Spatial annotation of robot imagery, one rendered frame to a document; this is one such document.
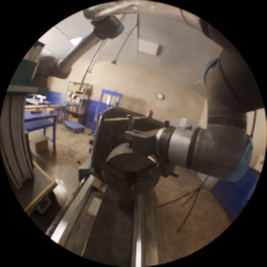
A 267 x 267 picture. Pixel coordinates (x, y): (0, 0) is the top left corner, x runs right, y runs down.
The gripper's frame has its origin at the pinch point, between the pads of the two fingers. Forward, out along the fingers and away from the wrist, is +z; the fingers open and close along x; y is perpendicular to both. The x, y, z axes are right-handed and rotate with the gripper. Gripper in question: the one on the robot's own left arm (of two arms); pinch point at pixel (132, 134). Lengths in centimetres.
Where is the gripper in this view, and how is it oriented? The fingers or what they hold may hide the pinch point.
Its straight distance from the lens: 33.2
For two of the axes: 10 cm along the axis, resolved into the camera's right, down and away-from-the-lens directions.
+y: -0.4, -9.8, -1.9
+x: -7.9, 1.5, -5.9
